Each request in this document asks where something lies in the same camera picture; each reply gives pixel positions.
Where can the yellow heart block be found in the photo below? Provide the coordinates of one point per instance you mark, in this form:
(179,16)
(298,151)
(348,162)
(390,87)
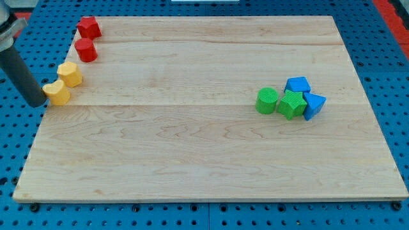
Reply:
(57,92)

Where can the wooden board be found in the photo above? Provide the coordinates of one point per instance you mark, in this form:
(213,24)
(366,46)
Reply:
(166,114)

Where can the red star block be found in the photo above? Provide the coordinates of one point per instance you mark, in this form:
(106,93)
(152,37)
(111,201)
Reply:
(88,27)

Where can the blue cube block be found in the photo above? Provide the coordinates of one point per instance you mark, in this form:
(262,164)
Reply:
(298,84)

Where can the green star block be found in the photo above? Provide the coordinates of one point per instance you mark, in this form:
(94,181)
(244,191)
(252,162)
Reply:
(292,104)

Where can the red cylinder block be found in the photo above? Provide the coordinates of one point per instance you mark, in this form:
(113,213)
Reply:
(86,50)

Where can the blue triangle block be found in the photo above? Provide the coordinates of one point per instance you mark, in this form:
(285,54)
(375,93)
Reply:
(314,105)

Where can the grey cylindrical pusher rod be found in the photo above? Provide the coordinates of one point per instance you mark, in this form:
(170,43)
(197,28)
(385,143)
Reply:
(17,71)

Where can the yellow hexagon block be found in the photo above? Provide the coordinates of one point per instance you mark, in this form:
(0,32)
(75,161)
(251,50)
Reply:
(70,73)

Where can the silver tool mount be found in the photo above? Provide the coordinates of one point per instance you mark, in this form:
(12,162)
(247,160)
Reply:
(10,26)

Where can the green cylinder block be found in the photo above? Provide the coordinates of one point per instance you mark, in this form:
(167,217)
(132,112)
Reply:
(266,100)

